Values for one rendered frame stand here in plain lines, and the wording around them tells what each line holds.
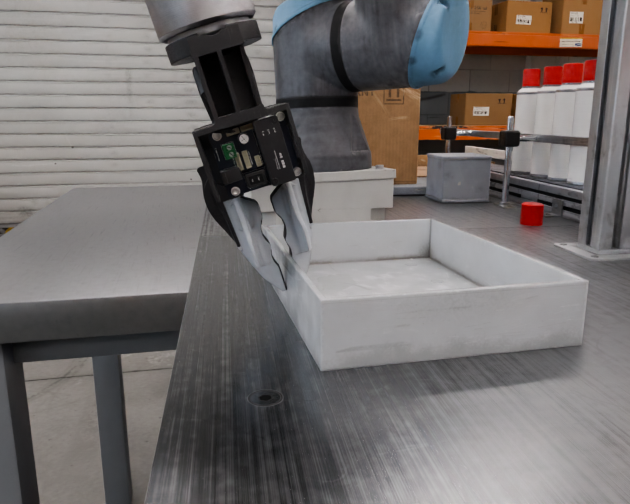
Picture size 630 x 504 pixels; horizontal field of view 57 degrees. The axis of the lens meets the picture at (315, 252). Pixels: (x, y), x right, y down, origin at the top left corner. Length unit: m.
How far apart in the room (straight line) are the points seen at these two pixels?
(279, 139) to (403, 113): 0.87
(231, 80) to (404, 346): 0.23
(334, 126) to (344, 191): 0.09
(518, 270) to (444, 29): 0.32
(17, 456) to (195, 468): 0.41
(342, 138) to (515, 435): 0.53
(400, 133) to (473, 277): 0.71
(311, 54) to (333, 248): 0.27
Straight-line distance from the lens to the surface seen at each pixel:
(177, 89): 5.00
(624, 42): 0.77
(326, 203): 0.78
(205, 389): 0.38
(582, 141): 1.04
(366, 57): 0.75
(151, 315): 0.59
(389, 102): 1.27
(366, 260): 0.67
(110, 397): 1.55
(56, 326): 0.60
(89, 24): 5.08
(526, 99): 1.25
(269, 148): 0.42
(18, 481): 0.71
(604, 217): 0.78
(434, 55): 0.72
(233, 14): 0.44
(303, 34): 0.80
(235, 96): 0.42
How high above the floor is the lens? 1.00
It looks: 13 degrees down
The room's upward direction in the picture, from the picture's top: straight up
